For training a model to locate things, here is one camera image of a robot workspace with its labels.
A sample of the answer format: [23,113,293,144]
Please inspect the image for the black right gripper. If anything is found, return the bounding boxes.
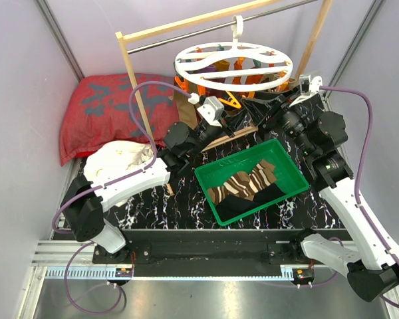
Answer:
[240,85,317,156]

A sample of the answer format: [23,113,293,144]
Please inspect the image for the white round clip hanger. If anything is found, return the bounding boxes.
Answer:
[174,15,293,92]

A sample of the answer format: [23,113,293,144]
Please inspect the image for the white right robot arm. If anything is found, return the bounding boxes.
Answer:
[241,90,399,302]

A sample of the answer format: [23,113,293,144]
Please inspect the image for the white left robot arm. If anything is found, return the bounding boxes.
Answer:
[59,110,246,263]

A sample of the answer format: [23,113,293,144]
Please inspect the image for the orange hanging sock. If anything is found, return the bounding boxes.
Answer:
[232,56,263,86]

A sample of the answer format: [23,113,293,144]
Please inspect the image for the olive brown hanging sock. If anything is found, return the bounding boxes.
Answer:
[173,90,200,129]

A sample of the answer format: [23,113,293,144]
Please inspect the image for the green plastic tray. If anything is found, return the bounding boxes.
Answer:
[195,140,309,226]

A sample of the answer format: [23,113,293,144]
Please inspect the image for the purple hanging sock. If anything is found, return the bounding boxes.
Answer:
[201,64,215,73]

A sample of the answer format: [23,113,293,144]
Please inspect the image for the metal hanging rod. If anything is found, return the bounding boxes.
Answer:
[127,0,317,54]

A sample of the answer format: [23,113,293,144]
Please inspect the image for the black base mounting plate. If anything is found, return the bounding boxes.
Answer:
[92,229,310,280]

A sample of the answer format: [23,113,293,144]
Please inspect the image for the white crumpled cloth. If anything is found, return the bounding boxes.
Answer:
[84,140,157,207]

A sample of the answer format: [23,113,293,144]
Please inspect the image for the red patterned pillow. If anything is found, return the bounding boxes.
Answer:
[59,73,180,165]

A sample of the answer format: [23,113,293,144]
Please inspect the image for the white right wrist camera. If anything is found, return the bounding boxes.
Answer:
[290,74,323,107]

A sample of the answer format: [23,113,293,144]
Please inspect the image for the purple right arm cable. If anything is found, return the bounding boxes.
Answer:
[295,86,399,310]

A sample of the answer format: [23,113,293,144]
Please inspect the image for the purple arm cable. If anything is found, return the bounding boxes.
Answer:
[295,86,399,310]
[51,82,199,314]

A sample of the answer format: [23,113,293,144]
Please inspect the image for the wooden drying rack frame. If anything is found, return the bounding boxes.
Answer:
[115,0,334,197]

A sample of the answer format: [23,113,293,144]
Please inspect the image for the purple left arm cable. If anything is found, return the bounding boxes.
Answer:
[51,82,199,314]

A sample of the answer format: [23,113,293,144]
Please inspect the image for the aluminium rail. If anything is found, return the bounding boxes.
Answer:
[31,241,134,280]

